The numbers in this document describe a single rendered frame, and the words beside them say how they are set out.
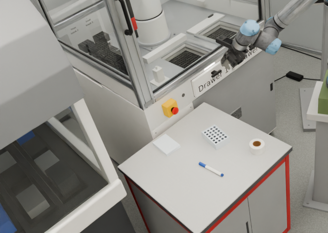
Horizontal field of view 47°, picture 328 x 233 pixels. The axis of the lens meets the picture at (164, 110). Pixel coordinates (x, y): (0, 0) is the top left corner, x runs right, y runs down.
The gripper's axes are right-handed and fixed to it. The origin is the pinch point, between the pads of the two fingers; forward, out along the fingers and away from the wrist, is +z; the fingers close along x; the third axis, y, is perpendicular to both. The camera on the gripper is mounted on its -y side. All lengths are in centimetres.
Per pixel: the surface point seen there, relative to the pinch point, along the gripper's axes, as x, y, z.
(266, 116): 44, 33, 67
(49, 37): -82, -27, -56
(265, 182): -29, 57, -1
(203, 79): -7.0, -2.1, 13.2
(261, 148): -22, 45, -8
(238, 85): 20.3, 9.0, 32.3
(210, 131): -28.0, 22.8, 8.2
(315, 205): 16, 94, 54
